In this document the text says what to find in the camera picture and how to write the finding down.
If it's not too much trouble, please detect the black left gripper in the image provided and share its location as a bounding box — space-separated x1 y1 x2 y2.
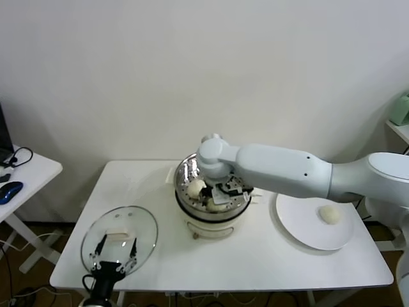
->
89 234 139 302

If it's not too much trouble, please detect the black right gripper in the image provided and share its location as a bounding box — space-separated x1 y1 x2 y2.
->
200 185 233 206

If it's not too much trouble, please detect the white steamed baozi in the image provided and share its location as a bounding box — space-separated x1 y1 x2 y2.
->
317 205 342 225
204 200 226 213
187 179 206 199

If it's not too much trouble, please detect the stainless steel steamer basket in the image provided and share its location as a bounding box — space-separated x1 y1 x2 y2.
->
165 152 265 214

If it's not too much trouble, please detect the glass pot lid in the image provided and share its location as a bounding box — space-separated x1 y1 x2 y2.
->
81 206 159 281

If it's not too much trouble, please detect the white electric cooking pot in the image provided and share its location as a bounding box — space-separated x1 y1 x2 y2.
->
174 191 265 240

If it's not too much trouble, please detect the white oval plate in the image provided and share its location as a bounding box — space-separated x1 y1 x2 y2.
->
275 193 355 251

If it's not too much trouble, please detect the white side desk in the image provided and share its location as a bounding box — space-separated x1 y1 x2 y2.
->
0 152 64 274

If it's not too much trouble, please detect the blue computer mouse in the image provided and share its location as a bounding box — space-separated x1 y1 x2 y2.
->
0 181 25 206

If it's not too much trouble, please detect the small dark desk gadget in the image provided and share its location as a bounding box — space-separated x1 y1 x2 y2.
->
0 166 14 184

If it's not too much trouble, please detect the black laptop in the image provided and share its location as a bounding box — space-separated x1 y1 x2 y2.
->
0 101 15 161

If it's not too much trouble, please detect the pale green box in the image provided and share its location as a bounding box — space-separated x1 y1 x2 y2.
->
390 92 409 127

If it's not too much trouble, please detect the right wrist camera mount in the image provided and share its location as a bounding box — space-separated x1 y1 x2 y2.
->
223 179 255 201

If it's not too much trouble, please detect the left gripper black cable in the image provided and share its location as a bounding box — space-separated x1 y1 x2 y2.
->
82 274 97 291

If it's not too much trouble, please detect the white floor cable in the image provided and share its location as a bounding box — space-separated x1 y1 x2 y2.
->
0 232 54 255

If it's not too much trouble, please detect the black floor cable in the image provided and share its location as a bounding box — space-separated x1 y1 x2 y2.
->
0 246 15 307

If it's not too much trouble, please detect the black looped desk cable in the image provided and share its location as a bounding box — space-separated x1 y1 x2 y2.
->
2 146 35 169

